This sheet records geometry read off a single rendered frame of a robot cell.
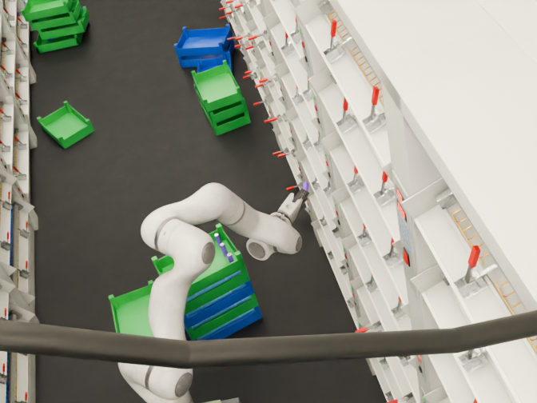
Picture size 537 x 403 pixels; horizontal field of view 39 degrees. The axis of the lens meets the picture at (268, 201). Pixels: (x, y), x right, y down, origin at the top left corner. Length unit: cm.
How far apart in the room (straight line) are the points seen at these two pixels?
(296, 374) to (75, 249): 134
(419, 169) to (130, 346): 71
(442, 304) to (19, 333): 95
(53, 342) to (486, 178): 59
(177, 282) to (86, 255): 172
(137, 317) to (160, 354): 269
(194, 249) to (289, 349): 129
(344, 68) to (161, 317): 86
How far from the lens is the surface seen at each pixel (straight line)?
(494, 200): 97
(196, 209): 207
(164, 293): 206
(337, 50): 169
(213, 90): 414
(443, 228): 128
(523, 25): 128
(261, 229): 228
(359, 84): 160
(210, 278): 289
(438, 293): 145
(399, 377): 231
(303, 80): 236
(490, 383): 134
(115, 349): 66
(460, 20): 130
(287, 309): 317
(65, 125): 460
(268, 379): 300
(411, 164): 123
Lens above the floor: 247
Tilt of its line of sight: 43 degrees down
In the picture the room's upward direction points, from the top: 16 degrees counter-clockwise
